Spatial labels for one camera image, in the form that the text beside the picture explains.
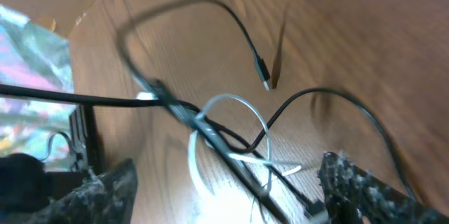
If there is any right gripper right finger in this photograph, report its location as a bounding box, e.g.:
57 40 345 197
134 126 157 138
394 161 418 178
319 152 448 224

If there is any right camera cable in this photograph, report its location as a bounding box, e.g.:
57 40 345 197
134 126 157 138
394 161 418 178
0 83 169 109

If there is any white USB cable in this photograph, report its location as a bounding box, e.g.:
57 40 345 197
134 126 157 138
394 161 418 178
135 91 303 199

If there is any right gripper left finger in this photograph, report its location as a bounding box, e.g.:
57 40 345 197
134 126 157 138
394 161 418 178
24 159 138 224

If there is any black USB cable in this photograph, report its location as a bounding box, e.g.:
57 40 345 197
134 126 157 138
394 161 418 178
114 0 418 224

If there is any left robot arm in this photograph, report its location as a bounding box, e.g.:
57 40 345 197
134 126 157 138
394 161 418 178
1 105 105 215

